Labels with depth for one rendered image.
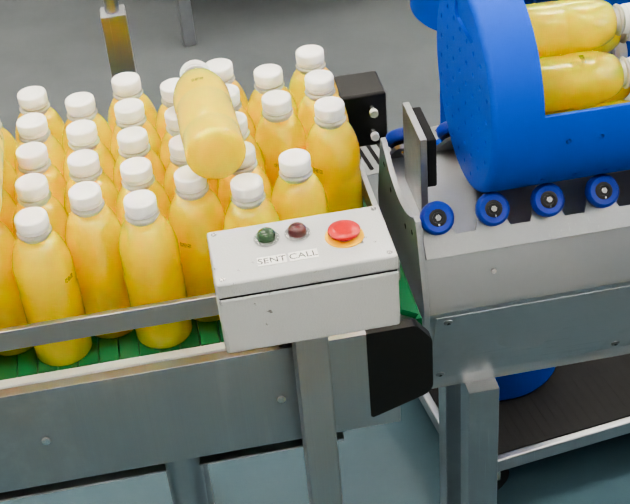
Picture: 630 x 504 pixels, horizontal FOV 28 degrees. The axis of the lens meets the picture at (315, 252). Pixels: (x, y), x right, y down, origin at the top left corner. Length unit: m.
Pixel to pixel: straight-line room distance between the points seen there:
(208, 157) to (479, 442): 0.71
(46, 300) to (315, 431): 0.36
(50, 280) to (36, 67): 2.75
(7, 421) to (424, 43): 2.73
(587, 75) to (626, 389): 1.10
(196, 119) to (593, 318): 0.67
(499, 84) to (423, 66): 2.43
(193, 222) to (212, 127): 0.13
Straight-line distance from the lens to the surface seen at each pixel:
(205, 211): 1.51
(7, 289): 1.56
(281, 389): 1.61
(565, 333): 1.85
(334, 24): 4.24
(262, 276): 1.35
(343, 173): 1.64
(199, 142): 1.46
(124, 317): 1.53
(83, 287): 1.57
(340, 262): 1.36
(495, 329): 1.78
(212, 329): 1.60
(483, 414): 1.92
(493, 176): 1.60
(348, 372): 1.61
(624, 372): 2.63
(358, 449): 2.67
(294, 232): 1.39
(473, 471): 2.00
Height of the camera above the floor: 1.93
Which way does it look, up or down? 37 degrees down
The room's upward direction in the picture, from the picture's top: 5 degrees counter-clockwise
